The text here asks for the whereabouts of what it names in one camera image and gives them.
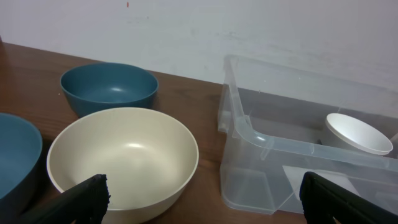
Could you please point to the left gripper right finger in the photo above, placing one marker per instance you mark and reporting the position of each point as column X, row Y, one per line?
column 328, row 203

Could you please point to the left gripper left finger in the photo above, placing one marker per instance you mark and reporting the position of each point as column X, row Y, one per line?
column 86, row 202

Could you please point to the white small bowl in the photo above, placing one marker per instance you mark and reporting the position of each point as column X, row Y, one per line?
column 346, row 132

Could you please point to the clear plastic storage container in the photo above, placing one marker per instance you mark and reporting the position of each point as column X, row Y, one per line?
column 278, row 125

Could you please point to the cream large bowl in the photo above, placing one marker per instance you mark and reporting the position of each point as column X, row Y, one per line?
column 148, row 158

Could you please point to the dark blue bowl near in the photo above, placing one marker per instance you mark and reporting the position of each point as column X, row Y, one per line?
column 21, row 148

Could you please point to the dark blue bowl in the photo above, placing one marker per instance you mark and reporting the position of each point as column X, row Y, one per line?
column 21, row 148
column 100, row 86

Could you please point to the dark blue bowl far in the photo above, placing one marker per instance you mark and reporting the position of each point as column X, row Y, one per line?
column 100, row 86

